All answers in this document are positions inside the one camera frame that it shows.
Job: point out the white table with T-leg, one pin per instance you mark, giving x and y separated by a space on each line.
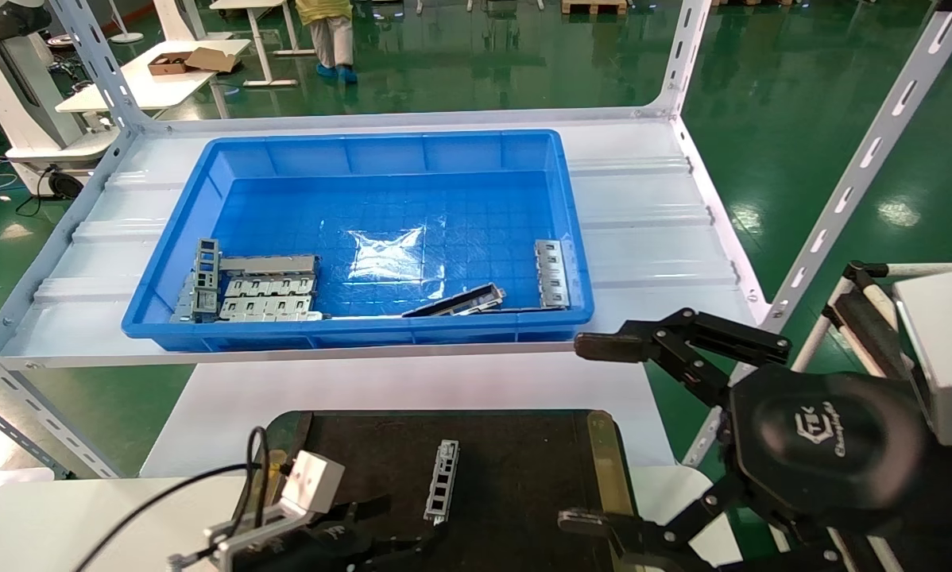
263 48

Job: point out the person in yellow coat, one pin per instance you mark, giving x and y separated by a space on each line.
325 12

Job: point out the grey perforated metal strip part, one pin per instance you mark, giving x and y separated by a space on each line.
442 485

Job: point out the grey bracket with square holes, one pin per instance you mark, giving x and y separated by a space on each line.
206 278

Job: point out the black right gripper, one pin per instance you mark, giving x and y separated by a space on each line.
826 445

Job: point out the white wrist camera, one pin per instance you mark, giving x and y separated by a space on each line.
949 357
313 481

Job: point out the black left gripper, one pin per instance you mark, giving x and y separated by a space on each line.
325 548

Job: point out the grey metal shelf rack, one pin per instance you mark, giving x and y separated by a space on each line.
651 238

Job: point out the wooden pallet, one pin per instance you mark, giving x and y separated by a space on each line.
595 6

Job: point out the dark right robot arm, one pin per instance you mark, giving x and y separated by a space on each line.
945 508

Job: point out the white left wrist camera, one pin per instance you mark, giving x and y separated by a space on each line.
313 481

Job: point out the black round floor device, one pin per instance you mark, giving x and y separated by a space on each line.
65 184

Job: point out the long grey box-shaped metal part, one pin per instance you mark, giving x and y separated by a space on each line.
269 264

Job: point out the flat grey stamped metal part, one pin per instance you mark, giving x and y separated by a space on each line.
269 310
269 287

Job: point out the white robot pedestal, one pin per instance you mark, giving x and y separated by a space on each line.
15 95

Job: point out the grey metal part with cutouts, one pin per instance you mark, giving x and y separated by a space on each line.
551 274

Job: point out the white round-base stand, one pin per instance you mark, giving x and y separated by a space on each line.
126 36

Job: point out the open tan cardboard box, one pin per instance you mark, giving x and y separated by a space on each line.
206 59

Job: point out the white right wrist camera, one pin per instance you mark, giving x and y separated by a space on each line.
949 357

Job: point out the blue plastic bin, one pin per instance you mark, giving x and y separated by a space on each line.
381 199

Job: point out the white tube frame stand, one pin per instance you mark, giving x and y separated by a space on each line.
865 318

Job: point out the white table holding cardboard box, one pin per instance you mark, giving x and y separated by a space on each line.
142 87

